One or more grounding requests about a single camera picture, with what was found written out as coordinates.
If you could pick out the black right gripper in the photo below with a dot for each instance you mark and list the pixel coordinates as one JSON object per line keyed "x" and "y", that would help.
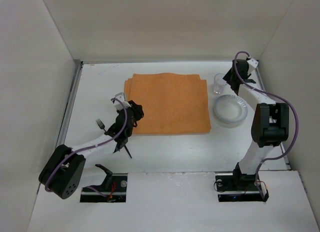
{"x": 230, "y": 77}

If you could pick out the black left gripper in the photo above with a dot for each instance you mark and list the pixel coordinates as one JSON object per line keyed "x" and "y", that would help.
{"x": 121, "y": 137}

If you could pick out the orange cloth placemat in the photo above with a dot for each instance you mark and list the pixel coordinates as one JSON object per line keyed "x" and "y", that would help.
{"x": 173, "y": 104}

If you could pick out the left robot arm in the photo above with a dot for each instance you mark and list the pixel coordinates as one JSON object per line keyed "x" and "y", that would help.
{"x": 63, "y": 172}

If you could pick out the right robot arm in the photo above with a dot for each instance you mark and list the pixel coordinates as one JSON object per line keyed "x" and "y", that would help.
{"x": 270, "y": 125}

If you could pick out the clear plastic cup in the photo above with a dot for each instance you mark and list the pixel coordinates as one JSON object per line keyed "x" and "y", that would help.
{"x": 219, "y": 83}

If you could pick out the black plastic fork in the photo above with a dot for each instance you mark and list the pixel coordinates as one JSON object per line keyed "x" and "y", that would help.
{"x": 101, "y": 125}

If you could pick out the black plastic knife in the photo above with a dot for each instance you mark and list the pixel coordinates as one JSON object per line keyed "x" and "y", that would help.
{"x": 128, "y": 152}

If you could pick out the white bowl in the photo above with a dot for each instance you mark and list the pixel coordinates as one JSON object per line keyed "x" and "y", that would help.
{"x": 230, "y": 109}

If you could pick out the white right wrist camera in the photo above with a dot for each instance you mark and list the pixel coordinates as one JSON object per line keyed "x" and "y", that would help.
{"x": 252, "y": 64}

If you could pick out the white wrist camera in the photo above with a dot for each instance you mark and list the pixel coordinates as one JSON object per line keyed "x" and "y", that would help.
{"x": 252, "y": 64}
{"x": 121, "y": 99}

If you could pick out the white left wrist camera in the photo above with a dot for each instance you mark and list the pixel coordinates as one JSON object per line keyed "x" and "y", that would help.
{"x": 121, "y": 99}

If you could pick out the left aluminium frame rail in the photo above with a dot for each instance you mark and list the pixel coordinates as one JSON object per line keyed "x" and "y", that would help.
{"x": 69, "y": 103}

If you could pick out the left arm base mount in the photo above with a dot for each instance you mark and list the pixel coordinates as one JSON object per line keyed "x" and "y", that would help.
{"x": 112, "y": 190}

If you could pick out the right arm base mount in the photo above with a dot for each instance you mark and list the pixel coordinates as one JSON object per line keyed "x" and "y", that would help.
{"x": 237, "y": 188}

